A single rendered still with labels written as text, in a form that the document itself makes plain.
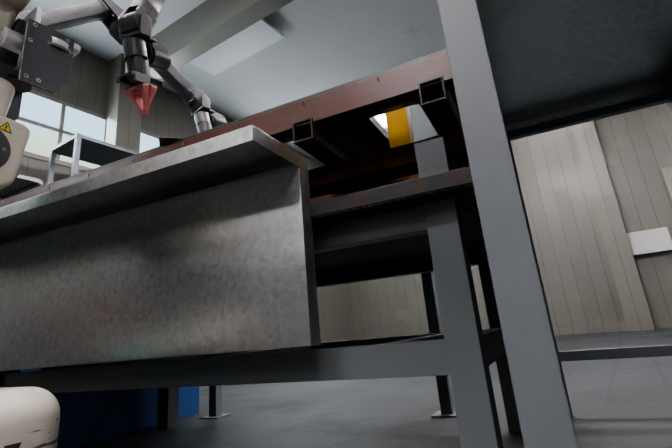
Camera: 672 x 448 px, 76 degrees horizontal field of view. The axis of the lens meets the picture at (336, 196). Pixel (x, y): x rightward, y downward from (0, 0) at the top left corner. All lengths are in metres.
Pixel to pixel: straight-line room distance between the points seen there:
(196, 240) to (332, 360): 0.39
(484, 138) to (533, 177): 7.45
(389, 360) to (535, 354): 0.48
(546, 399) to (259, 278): 0.60
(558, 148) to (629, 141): 0.96
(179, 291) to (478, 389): 0.64
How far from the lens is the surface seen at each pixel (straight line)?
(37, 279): 1.45
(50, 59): 1.21
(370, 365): 0.90
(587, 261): 7.60
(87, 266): 1.29
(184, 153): 0.87
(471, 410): 0.85
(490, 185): 0.45
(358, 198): 0.85
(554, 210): 7.75
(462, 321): 0.83
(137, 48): 1.30
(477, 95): 0.49
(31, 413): 0.85
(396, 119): 1.08
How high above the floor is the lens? 0.32
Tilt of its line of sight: 18 degrees up
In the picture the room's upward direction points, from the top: 5 degrees counter-clockwise
